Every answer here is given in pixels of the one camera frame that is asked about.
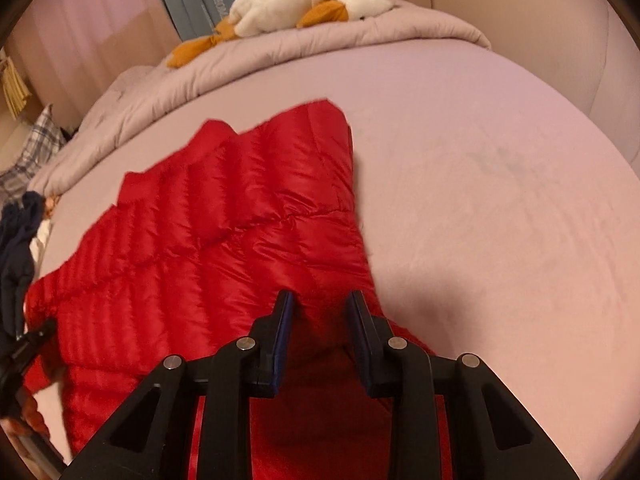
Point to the plaid cloth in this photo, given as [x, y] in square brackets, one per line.
[35, 145]

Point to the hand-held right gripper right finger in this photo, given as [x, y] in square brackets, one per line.
[362, 350]

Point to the beige curtain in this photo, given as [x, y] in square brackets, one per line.
[75, 35]

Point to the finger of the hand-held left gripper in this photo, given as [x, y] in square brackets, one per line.
[25, 347]

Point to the yellow hanging cloth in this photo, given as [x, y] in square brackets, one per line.
[12, 87]

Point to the bed with pink sheet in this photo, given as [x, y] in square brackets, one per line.
[475, 210]

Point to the dark navy garment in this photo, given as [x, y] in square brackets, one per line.
[17, 260]

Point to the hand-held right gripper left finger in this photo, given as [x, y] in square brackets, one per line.
[283, 345]

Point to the red down jacket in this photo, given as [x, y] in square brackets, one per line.
[200, 260]

